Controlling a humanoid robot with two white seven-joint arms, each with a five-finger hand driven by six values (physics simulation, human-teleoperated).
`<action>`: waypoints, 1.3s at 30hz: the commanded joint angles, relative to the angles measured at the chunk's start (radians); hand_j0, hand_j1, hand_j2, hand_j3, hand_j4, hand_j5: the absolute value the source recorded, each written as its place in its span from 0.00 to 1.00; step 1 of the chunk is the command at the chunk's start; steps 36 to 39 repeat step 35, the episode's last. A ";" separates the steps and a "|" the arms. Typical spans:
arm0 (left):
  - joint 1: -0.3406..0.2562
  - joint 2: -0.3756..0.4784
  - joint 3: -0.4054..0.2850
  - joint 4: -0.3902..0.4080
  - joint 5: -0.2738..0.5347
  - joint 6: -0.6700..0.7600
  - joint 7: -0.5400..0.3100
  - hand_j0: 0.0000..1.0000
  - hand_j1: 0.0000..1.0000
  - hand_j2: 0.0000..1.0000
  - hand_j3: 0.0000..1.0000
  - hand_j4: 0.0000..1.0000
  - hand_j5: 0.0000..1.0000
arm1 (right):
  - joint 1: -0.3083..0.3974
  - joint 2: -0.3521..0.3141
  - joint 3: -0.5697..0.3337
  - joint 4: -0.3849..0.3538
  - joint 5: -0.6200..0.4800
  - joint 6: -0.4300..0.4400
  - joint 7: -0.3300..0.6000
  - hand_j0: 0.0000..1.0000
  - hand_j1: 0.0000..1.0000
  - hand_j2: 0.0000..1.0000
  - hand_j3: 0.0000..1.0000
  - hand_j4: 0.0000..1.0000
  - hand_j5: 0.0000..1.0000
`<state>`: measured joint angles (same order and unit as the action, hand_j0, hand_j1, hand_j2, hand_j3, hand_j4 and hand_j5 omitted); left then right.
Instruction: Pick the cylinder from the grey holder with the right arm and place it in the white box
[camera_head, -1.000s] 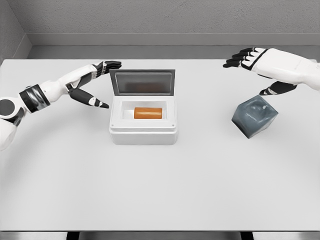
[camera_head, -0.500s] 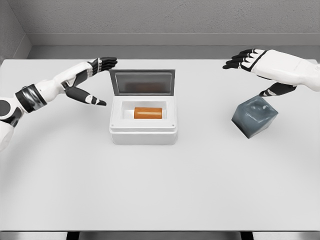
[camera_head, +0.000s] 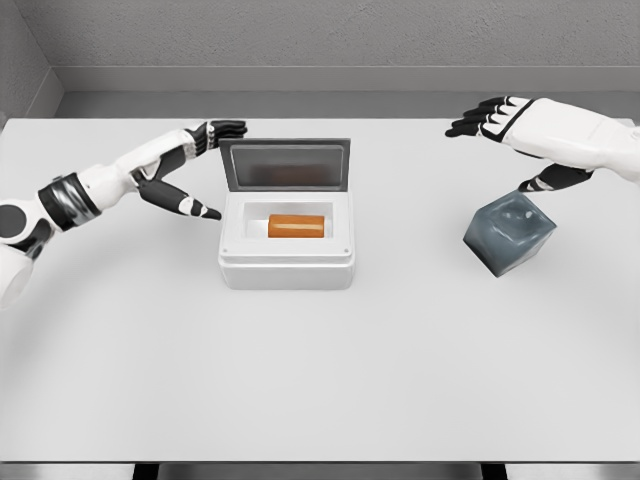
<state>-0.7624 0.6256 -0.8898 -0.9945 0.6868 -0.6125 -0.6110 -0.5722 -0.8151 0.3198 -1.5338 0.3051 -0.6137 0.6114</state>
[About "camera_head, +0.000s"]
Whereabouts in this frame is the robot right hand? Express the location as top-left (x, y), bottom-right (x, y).
top-left (444, 96), bottom-right (609, 195)

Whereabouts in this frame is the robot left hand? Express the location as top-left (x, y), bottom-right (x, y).
top-left (113, 118), bottom-right (249, 222)

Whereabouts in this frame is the dark grey translucent cube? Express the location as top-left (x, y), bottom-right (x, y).
top-left (462, 188), bottom-right (558, 278)

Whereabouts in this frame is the grey box lid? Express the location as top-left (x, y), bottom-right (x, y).
top-left (218, 137), bottom-right (353, 195)

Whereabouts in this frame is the orange cylinder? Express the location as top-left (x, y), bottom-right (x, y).
top-left (267, 213), bottom-right (326, 240)

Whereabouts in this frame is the white box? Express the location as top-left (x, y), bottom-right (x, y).
top-left (217, 192), bottom-right (357, 291)

